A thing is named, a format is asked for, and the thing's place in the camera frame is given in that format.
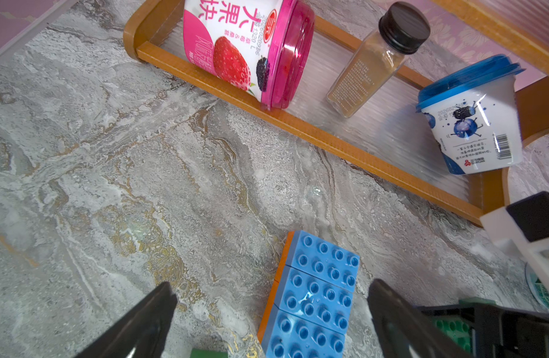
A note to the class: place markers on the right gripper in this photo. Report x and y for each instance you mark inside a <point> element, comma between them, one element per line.
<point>507,332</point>

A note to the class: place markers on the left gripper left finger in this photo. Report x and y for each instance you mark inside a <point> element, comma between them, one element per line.
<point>142,331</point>

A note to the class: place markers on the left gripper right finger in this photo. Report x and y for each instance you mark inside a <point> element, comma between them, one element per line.
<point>402,330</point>

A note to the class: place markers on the small green brick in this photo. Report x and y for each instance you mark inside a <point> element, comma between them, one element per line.
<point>201,353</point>

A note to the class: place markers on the light blue brick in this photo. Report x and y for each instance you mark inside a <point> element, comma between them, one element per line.
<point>291,336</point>
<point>314,300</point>
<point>324,260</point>

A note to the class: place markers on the orange brick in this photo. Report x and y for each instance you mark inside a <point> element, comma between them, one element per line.
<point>284,256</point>
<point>270,303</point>

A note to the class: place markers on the white lid green can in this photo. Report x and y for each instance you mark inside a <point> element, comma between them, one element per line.
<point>536,287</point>

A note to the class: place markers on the wooden three-tier shelf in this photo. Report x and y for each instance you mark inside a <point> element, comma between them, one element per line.
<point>387,138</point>

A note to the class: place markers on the white black lying can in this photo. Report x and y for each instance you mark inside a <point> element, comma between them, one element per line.
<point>474,118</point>

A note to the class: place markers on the small brown jar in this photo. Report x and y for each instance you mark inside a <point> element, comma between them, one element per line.
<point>401,31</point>

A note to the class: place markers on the pink lying cup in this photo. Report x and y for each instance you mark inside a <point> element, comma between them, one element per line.
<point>260,47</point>

